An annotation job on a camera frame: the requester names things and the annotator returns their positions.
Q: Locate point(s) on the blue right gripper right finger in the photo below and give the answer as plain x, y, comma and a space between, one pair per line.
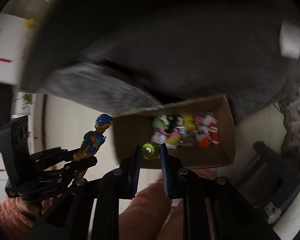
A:
164, 160

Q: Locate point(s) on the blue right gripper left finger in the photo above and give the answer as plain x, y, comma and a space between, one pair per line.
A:
137, 158

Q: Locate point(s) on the green round toy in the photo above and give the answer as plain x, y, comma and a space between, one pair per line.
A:
151, 150

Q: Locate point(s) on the blue gold action figure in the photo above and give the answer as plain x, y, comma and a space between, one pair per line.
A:
93, 140

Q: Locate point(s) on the brown cardboard trash box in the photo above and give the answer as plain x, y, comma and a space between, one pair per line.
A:
200, 132

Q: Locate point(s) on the left hand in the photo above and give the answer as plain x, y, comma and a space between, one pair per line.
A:
28, 207

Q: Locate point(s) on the grey quilted table cover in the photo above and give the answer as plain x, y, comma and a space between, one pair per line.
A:
116, 56

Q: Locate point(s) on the yellow flower bouquet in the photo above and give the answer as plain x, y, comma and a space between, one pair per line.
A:
32, 23

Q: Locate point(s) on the white cushion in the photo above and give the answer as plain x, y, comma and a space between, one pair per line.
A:
289, 40

